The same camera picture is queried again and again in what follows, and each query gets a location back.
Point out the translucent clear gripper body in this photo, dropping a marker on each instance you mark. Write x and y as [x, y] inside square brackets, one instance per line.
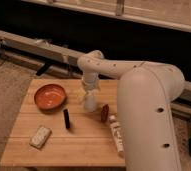
[82, 93]

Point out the white ceramic cup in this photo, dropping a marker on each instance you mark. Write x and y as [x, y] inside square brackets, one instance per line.
[90, 102]

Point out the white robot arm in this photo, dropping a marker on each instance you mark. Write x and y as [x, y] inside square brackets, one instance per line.
[144, 93]

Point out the black cylindrical eraser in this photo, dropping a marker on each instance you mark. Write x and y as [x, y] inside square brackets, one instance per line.
[66, 118]

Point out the small brown red bottle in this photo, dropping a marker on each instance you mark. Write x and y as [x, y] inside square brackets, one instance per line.
[104, 113]

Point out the orange bowl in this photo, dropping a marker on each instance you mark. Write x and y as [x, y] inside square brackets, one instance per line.
[49, 97]

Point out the white lotion bottle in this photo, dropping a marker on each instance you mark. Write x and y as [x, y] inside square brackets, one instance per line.
[115, 130]

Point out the wooden board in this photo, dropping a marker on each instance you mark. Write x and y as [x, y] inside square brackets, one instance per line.
[87, 143]

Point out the white rectangular sponge block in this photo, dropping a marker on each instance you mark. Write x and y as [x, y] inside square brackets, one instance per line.
[40, 137]

